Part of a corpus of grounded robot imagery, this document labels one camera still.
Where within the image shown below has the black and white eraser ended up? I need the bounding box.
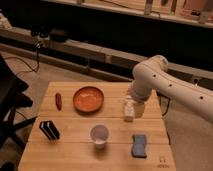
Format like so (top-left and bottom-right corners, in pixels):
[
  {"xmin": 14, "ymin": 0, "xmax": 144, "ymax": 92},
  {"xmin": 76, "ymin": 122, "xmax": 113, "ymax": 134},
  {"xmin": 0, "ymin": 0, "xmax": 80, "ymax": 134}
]
[{"xmin": 39, "ymin": 121, "xmax": 60, "ymax": 140}]

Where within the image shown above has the red sausage toy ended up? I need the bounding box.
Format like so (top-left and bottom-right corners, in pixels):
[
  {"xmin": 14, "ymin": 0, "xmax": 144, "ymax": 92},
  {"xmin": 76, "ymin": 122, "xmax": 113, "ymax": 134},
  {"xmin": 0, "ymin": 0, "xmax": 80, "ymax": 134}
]
[{"xmin": 55, "ymin": 93, "xmax": 62, "ymax": 110}]

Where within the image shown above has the black office chair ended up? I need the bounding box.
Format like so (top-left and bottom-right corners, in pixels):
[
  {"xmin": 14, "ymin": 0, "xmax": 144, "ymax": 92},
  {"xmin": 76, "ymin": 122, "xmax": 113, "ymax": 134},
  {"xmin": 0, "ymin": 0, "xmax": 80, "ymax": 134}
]
[{"xmin": 0, "ymin": 54, "xmax": 35, "ymax": 149}]

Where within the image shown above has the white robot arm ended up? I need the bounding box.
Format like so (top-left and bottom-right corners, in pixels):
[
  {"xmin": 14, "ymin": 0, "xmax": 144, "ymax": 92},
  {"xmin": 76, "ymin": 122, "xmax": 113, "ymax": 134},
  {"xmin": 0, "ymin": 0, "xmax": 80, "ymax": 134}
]
[{"xmin": 129, "ymin": 55, "xmax": 213, "ymax": 124}]

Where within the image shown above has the black power adapter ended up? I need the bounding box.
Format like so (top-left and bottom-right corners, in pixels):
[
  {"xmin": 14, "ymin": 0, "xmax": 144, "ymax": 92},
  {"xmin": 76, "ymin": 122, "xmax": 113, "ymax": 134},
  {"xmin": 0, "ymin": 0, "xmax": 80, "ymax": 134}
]
[{"xmin": 49, "ymin": 29, "xmax": 68, "ymax": 42}]

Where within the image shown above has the black cable on floor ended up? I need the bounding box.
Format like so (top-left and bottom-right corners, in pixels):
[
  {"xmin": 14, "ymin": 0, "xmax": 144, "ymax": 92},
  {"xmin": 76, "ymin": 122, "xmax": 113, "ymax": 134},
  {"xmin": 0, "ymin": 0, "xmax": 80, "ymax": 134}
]
[{"xmin": 3, "ymin": 41, "xmax": 43, "ymax": 76}]

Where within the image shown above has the white plastic bottle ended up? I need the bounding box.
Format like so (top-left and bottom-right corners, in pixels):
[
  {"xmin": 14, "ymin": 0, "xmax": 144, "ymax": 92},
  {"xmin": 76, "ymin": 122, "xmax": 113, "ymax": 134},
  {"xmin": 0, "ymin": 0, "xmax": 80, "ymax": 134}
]
[{"xmin": 124, "ymin": 95, "xmax": 135, "ymax": 122}]

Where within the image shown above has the orange round plate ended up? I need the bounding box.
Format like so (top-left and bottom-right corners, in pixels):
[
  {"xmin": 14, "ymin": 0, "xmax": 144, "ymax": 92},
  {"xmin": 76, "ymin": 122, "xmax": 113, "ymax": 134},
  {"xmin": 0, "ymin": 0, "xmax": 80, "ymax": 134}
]
[{"xmin": 73, "ymin": 86, "xmax": 104, "ymax": 113}]

